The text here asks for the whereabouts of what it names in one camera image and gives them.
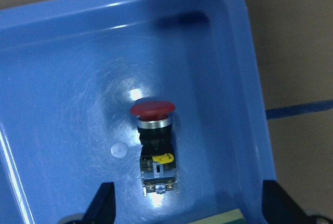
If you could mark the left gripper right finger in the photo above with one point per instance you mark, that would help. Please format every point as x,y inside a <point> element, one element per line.
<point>278,206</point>

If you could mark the blue plastic tray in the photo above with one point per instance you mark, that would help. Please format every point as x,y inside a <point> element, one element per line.
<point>72,69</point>

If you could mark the red emergency stop button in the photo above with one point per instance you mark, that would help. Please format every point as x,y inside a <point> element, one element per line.
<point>157,158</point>

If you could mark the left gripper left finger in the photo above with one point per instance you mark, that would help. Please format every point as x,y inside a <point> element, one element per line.
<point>102,209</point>

